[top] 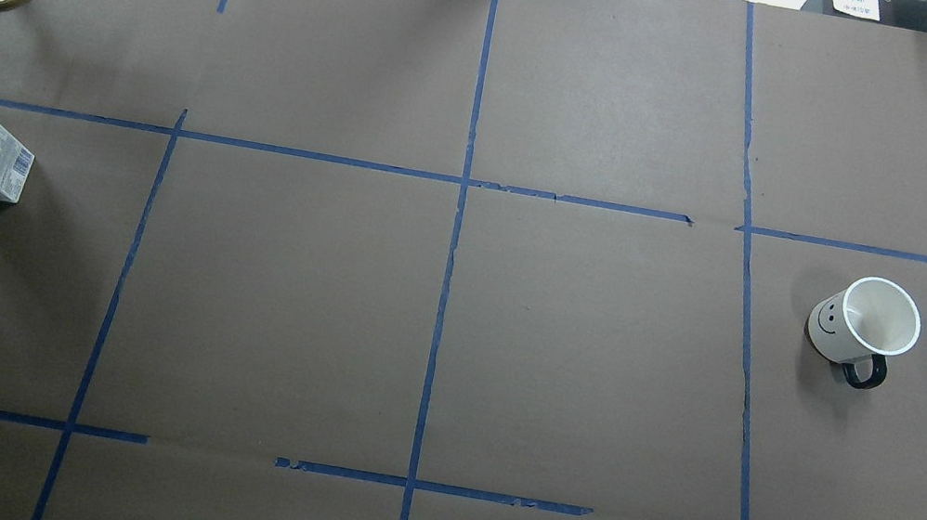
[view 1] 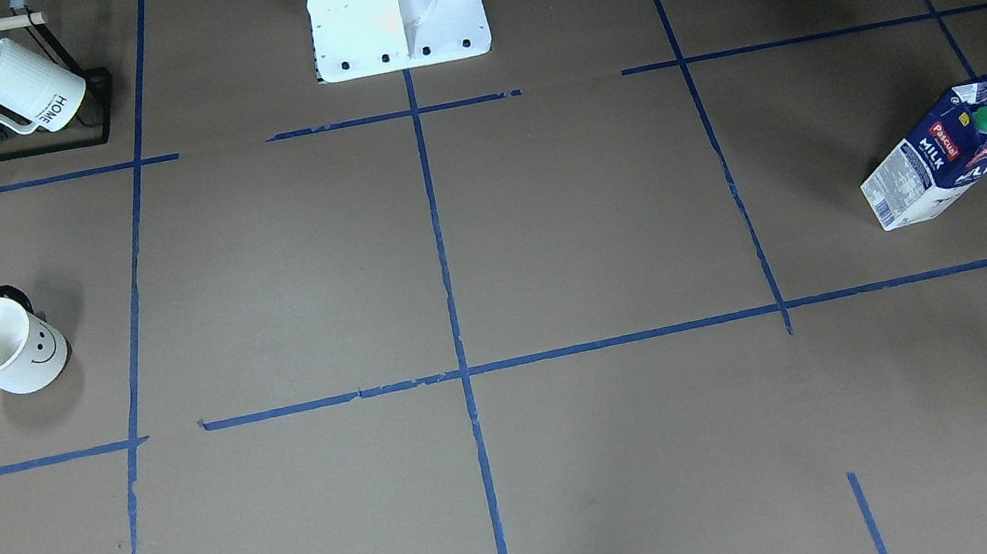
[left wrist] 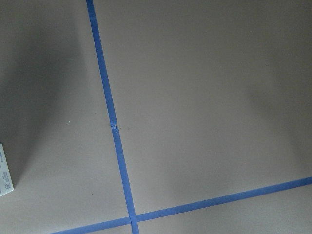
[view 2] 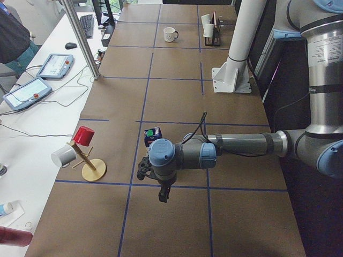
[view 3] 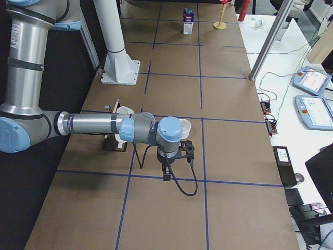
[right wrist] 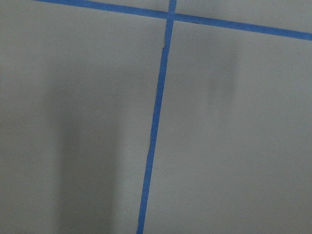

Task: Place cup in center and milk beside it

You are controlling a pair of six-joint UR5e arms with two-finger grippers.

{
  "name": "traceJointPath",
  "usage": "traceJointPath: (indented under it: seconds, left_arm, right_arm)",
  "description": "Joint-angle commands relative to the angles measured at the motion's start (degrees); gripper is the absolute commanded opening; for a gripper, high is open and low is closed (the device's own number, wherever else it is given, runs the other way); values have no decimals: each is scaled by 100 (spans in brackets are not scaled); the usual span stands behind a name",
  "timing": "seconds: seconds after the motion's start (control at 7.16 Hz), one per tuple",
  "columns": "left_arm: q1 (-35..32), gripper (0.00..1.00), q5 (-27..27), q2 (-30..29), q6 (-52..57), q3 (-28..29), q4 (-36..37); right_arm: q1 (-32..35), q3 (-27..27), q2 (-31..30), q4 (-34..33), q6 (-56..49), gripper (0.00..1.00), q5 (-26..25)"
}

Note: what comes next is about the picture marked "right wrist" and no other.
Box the lengthwise blue tape line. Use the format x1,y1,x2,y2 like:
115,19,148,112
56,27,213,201
136,0,176,234

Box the long crosswise blue tape line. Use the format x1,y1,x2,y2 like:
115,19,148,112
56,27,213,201
46,0,312,41

